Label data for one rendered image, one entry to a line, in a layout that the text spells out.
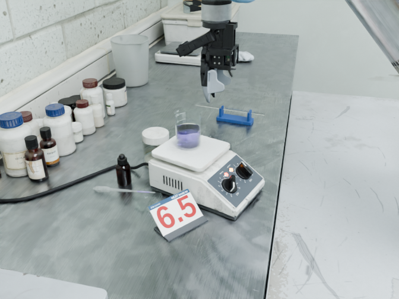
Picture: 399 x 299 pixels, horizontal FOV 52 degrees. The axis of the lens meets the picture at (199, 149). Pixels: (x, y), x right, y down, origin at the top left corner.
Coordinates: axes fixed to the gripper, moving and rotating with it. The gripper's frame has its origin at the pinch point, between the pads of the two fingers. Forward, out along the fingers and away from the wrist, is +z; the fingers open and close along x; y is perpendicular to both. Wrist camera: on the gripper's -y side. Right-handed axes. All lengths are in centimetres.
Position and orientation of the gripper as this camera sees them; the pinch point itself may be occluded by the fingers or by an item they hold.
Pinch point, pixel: (208, 95)
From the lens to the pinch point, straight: 113.9
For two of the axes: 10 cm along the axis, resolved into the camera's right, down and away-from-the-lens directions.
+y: 9.3, 1.6, -3.3
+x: 3.6, -4.4, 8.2
